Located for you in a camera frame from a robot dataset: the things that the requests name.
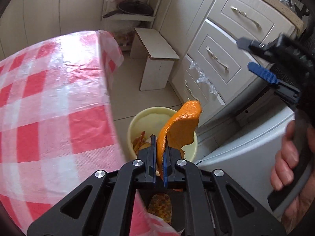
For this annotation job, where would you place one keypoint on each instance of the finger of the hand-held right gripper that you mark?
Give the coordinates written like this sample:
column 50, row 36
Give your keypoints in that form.
column 263, row 72
column 251, row 44

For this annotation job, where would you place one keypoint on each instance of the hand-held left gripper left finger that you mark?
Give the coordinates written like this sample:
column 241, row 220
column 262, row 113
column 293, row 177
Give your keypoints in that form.
column 153, row 157

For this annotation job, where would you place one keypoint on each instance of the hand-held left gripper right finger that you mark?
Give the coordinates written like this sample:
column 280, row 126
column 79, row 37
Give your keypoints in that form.
column 165, row 174

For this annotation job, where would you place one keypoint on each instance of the cream plastic bin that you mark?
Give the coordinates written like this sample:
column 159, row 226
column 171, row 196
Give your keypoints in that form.
column 147, row 118

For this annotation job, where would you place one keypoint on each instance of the large orange peel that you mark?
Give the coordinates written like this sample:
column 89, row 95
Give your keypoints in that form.
column 182, row 125

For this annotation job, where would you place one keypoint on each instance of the person's right hand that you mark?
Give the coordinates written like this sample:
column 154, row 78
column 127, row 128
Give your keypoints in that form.
column 285, row 162

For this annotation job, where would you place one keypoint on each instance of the white drawer cabinet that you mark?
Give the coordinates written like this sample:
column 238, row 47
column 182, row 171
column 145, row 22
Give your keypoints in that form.
column 246, row 41

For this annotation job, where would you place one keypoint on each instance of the orange peel scraps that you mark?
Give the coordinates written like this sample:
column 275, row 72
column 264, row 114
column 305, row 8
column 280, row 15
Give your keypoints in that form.
column 140, row 142

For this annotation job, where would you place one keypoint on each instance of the orange patterned pad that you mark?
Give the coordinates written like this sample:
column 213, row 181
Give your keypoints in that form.
column 160, row 206

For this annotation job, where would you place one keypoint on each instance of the grey plastic bag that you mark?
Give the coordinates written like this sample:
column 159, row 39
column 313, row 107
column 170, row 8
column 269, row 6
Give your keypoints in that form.
column 285, row 0

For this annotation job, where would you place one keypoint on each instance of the clear plastic wrap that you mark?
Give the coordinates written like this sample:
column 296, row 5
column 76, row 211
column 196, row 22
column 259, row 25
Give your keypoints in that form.
column 204, row 78

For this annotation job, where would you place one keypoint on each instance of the white appliance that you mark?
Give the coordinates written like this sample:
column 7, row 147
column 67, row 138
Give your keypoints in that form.
column 246, row 147

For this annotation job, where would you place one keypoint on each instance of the white stool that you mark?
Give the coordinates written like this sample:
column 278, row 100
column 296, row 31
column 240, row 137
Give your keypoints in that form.
column 155, row 51

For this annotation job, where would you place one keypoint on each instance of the white corner shelf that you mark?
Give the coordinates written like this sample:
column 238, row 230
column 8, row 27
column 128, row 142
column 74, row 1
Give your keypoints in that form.
column 137, row 19

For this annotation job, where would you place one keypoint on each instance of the red checked plastic tablecloth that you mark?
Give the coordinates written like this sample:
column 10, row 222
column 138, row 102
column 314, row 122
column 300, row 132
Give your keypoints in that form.
column 49, row 103

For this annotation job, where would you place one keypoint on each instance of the yellow snack packets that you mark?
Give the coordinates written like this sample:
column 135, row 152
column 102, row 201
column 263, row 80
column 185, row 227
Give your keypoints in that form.
column 124, row 39

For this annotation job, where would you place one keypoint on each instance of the black wok pan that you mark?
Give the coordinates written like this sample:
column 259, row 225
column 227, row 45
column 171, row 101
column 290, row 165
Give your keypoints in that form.
column 134, row 7

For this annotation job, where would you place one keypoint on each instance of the tall white cabinets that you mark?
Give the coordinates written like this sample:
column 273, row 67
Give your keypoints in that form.
column 37, row 9

